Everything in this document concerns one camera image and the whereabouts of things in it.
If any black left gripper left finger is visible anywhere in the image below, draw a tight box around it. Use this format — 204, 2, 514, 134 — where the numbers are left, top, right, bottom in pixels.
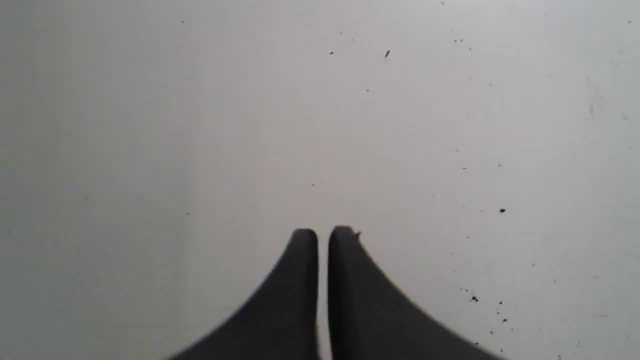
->
173, 228, 319, 360

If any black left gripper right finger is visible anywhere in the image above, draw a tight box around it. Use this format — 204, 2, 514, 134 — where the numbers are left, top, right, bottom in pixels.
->
327, 226, 497, 360

